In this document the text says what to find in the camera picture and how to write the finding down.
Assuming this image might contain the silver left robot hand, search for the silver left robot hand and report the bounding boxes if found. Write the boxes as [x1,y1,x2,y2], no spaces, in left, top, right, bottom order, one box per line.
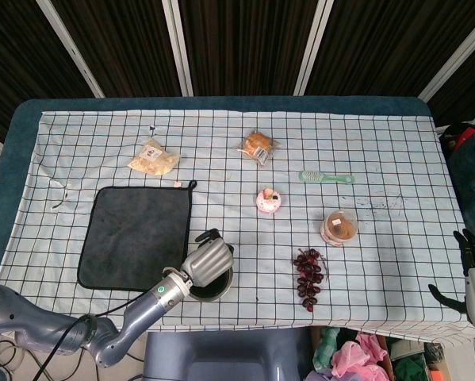
[180,228,236,287]

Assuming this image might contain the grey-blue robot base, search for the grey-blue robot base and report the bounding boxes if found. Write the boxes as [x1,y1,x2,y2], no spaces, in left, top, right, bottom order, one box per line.
[144,327,313,381]

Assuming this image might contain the metal bowl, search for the metal bowl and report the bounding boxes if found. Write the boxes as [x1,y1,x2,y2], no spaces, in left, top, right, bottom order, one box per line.
[188,266,235,303]

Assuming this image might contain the dark grey cloth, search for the dark grey cloth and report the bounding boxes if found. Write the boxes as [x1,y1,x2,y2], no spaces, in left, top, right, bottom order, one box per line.
[77,180,198,291]

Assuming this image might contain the light green cloth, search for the light green cloth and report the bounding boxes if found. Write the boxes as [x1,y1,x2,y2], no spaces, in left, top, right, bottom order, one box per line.
[312,326,341,373]

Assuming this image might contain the white checked tablecloth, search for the white checked tablecloth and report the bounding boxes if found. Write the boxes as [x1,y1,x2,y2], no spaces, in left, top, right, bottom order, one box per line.
[0,109,475,346]

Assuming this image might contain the pink toy cake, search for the pink toy cake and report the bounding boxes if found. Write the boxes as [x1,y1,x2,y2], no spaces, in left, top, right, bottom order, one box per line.
[255,188,283,215]

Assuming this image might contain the dark red grape bunch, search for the dark red grape bunch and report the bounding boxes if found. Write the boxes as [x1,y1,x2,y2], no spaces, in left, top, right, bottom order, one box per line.
[293,248,328,313]

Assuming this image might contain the dark teal fabric furniture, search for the dark teal fabric furniture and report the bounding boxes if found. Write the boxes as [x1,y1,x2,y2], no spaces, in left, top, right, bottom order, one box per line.
[439,126,475,239]

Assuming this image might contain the cardboard box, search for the cardboard box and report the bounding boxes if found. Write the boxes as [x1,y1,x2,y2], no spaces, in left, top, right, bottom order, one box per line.
[310,327,454,381]

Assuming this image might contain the beige snack bag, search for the beige snack bag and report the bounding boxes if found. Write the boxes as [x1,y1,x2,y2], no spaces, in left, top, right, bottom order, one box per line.
[127,137,182,175]

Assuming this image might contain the packaged bread roll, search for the packaged bread roll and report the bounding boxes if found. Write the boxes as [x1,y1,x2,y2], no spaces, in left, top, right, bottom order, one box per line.
[236,129,282,167]

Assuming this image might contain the clear lidded snack cup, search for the clear lidded snack cup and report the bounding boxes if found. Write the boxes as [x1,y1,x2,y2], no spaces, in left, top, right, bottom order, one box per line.
[320,209,359,247]

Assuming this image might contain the pink plastic bag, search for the pink plastic bag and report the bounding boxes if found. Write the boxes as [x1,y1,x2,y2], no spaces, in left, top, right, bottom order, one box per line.
[331,332,389,381]

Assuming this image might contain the green plastic hairbrush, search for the green plastic hairbrush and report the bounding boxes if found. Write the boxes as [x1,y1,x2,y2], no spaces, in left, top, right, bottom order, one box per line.
[299,170,356,185]

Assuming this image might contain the red black object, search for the red black object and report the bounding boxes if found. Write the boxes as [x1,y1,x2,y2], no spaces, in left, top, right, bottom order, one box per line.
[439,121,475,156]

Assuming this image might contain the white partition frame post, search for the white partition frame post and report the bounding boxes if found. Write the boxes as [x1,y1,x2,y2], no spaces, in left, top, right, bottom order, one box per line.
[161,0,194,98]
[417,11,475,103]
[36,0,105,98]
[293,0,335,96]

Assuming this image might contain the black floor cables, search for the black floor cables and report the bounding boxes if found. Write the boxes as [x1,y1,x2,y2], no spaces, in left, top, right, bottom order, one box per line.
[0,335,147,381]

